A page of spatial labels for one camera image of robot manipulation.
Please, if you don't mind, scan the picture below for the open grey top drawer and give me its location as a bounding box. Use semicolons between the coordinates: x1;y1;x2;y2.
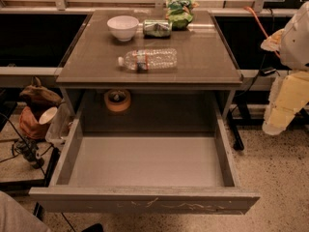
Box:
28;95;261;216

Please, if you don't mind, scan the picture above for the clear plastic water bottle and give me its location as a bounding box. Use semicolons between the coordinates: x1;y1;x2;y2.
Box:
118;48;178;72

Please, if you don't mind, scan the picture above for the green soda can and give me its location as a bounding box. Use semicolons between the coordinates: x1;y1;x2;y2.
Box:
143;19;172;38

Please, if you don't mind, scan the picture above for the orange cable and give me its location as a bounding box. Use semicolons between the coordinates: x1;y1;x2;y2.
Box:
243;6;282;60

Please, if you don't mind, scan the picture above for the green chip bag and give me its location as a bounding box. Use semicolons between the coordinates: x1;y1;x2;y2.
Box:
165;0;199;30

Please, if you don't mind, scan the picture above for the clear plastic container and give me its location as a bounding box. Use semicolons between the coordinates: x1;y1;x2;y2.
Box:
45;103;70;148

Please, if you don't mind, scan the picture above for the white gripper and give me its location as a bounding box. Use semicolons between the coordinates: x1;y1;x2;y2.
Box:
261;2;309;135

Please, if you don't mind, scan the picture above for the brown tape roll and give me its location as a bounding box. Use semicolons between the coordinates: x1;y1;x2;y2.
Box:
104;89;131;112

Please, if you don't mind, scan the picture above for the white ceramic bowl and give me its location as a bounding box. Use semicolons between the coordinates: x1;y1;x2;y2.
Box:
107;15;139;42

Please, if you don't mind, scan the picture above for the black clamp tool on floor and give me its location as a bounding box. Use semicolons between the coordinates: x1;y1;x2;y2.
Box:
14;138;44;169

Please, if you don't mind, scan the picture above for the black power adapter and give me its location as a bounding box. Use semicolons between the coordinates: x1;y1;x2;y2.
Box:
259;67;276;76

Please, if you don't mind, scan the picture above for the grey cabinet with glossy top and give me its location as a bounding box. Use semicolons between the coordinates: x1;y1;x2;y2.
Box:
56;11;241;135

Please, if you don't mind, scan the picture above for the grey trouser leg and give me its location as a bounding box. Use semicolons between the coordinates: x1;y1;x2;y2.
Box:
0;192;51;232

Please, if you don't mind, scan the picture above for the brown cloth bag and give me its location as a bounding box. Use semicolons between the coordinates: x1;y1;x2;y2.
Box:
19;76;62;108

